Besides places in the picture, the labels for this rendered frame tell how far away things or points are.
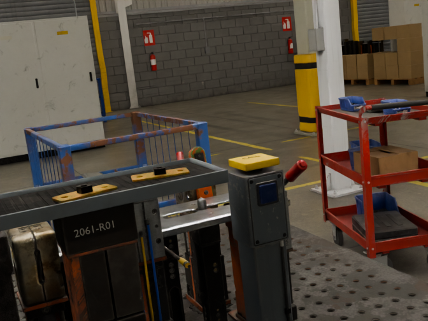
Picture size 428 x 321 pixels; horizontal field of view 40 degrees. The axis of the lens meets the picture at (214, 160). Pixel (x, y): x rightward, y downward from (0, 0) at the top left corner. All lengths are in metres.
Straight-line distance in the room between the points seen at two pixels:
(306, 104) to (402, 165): 5.05
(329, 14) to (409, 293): 3.69
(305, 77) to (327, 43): 3.22
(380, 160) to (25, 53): 6.68
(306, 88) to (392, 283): 6.69
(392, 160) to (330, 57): 1.93
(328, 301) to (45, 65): 7.89
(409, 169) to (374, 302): 1.87
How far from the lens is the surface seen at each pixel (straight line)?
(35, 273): 0.99
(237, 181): 0.91
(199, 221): 1.18
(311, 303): 1.50
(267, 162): 0.90
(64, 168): 2.97
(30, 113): 9.06
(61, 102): 9.13
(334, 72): 5.01
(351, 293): 1.56
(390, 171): 3.24
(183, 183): 0.81
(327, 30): 4.98
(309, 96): 8.15
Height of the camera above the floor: 1.34
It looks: 11 degrees down
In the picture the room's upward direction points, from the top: 6 degrees counter-clockwise
